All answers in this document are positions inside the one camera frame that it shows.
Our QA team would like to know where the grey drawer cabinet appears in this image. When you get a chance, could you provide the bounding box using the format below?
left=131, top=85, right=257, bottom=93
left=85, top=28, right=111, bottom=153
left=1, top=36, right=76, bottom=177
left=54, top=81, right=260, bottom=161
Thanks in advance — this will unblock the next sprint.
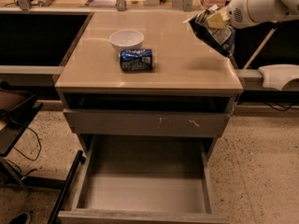
left=55, top=10, right=243, bottom=154

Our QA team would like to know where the blue soda can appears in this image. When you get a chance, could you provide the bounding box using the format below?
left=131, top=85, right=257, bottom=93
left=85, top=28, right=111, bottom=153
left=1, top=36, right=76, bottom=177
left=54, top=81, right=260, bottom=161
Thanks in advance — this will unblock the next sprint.
left=119, top=49, right=153, bottom=72

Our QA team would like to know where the blue chip bag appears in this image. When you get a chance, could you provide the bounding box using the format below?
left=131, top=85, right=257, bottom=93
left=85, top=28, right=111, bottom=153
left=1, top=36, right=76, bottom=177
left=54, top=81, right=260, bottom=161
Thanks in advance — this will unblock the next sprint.
left=184, top=5, right=235, bottom=57

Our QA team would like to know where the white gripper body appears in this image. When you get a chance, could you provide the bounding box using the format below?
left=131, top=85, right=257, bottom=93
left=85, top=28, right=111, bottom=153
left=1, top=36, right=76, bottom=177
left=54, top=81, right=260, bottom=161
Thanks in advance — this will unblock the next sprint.
left=226, top=0, right=282, bottom=29

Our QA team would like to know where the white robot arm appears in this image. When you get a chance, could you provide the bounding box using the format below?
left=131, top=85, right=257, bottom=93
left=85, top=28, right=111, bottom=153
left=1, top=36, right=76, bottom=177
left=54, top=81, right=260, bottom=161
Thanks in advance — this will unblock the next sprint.
left=206, top=0, right=299, bottom=29

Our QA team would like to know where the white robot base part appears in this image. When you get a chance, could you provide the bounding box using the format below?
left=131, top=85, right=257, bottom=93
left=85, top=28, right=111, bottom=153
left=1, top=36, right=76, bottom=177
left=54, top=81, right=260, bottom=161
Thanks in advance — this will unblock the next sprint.
left=258, top=64, right=299, bottom=91

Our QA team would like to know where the black bar handle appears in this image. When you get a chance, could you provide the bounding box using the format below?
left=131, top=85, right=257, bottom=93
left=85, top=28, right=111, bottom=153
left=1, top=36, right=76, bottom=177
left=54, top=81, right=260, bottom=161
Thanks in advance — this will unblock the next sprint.
left=47, top=150, right=85, bottom=224

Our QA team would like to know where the white ceramic bowl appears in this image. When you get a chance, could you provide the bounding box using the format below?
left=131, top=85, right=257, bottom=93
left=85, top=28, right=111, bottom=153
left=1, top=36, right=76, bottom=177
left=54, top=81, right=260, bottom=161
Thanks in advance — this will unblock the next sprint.
left=109, top=29, right=144, bottom=52

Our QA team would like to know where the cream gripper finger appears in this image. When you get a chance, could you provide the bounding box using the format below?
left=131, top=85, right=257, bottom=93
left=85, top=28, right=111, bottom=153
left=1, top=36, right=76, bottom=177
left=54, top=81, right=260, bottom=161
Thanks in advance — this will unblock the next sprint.
left=206, top=9, right=230, bottom=29

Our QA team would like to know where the black cart left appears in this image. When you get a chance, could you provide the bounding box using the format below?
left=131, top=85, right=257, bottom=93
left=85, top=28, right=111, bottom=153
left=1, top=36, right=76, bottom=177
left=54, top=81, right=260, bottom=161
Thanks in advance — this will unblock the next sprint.
left=0, top=81, right=43, bottom=191

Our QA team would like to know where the closed grey top drawer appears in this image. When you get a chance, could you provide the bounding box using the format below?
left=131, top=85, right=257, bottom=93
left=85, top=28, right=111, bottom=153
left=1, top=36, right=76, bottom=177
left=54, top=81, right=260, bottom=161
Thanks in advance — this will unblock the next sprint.
left=64, top=109, right=229, bottom=137

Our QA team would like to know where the open grey middle drawer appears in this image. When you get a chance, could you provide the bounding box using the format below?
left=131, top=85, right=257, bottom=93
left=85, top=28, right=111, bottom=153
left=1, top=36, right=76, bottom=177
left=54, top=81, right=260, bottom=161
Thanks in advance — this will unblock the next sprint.
left=58, top=135, right=230, bottom=224

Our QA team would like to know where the black cable on floor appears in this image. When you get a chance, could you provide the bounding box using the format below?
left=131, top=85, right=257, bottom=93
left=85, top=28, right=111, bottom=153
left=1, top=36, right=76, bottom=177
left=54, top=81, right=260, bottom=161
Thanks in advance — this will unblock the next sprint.
left=3, top=126, right=42, bottom=179

